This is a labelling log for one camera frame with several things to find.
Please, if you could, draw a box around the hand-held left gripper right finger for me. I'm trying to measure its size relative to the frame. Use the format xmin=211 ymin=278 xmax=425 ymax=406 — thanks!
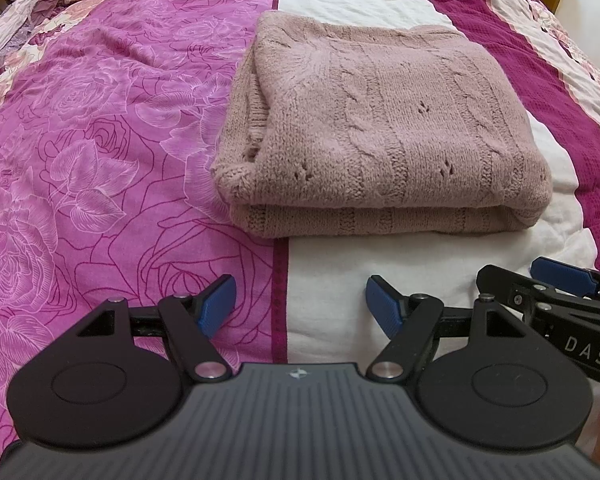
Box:
xmin=365 ymin=274 xmax=532 ymax=381

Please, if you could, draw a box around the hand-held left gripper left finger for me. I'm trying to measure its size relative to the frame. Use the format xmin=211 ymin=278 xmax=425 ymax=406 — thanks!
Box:
xmin=75 ymin=274 xmax=238 ymax=382

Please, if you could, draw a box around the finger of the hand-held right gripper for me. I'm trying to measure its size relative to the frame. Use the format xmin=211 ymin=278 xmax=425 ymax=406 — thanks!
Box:
xmin=476 ymin=263 xmax=581 ymax=317
xmin=530 ymin=256 xmax=600 ymax=300

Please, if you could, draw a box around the pink cable-knit sweater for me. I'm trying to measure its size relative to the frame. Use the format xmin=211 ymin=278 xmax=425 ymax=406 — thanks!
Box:
xmin=211 ymin=10 xmax=554 ymax=239

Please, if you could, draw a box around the magenta floral patchwork quilt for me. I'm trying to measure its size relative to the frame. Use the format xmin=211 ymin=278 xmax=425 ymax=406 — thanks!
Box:
xmin=0 ymin=0 xmax=600 ymax=451

